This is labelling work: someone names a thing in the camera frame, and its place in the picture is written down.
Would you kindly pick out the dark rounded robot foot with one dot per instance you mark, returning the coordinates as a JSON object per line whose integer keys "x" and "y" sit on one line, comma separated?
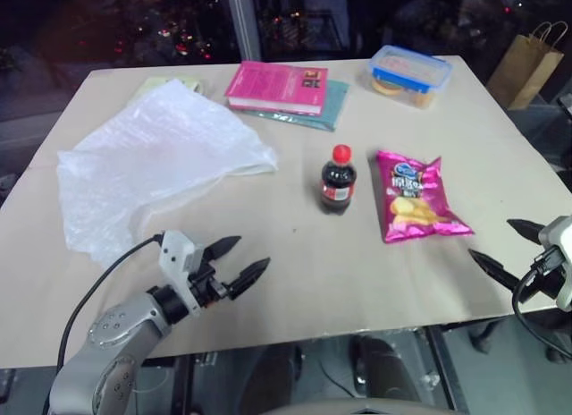
{"x": 384, "y": 366}

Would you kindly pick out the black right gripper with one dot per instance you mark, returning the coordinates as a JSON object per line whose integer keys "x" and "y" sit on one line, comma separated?
{"x": 547, "y": 278}

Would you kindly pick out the grey window frame post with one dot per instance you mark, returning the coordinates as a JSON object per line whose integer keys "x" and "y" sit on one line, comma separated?
{"x": 243, "y": 21}

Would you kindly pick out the white translucent plastic bag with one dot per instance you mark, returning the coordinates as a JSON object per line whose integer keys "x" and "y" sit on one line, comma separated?
{"x": 152, "y": 164}

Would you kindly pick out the cola bottle with red cap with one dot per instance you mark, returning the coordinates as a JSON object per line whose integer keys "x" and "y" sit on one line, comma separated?
{"x": 336, "y": 182}

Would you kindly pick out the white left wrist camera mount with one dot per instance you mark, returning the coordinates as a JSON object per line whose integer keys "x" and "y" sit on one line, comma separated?
{"x": 178, "y": 258}

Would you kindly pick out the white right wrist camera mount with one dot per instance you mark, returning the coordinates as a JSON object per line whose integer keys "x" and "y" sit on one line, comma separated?
{"x": 557, "y": 243}

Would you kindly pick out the pink potato chips bag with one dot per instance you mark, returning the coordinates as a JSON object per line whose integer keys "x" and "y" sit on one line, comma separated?
{"x": 415, "y": 196}

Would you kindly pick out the teal book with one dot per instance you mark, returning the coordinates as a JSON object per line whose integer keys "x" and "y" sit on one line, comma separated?
{"x": 325, "y": 112}

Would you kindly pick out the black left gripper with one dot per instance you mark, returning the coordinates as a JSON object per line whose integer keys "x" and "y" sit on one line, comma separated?
{"x": 206, "y": 284}

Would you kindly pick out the clear blue-lidded food container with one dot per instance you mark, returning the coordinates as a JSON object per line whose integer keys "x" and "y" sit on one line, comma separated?
{"x": 407, "y": 75}

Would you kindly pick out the pink book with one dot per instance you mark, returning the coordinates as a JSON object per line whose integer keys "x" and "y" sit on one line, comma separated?
{"x": 278, "y": 86}

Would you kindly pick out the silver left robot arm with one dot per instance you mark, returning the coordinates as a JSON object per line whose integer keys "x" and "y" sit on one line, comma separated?
{"x": 114, "y": 339}

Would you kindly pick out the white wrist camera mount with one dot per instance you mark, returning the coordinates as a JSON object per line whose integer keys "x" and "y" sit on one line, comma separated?
{"x": 557, "y": 243}
{"x": 178, "y": 258}

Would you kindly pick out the brown paper shopping bag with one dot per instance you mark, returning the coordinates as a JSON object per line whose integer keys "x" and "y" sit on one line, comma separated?
{"x": 527, "y": 70}

